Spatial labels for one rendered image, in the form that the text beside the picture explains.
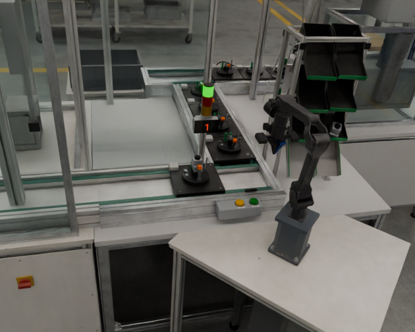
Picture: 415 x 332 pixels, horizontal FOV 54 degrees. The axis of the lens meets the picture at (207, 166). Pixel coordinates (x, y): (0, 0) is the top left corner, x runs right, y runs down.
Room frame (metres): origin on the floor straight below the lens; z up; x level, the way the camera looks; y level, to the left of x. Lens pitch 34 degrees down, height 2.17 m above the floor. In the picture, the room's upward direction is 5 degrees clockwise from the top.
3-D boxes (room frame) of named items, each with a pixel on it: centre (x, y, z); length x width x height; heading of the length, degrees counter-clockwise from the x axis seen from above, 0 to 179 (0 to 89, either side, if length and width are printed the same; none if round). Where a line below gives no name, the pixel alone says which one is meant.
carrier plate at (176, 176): (1.65, 0.05, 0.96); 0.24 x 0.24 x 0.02; 17
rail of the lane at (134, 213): (1.49, 0.03, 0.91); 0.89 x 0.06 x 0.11; 107
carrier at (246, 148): (1.96, -0.11, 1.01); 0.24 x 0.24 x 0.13; 17
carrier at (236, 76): (3.08, -0.07, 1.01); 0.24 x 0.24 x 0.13; 17
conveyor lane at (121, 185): (1.65, 0.11, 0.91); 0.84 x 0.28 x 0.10; 107
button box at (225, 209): (1.49, -0.17, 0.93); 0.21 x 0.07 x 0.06; 107
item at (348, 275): (1.36, -0.42, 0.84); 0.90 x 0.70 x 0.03; 59
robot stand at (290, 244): (1.32, -0.40, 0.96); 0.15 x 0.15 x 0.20; 59
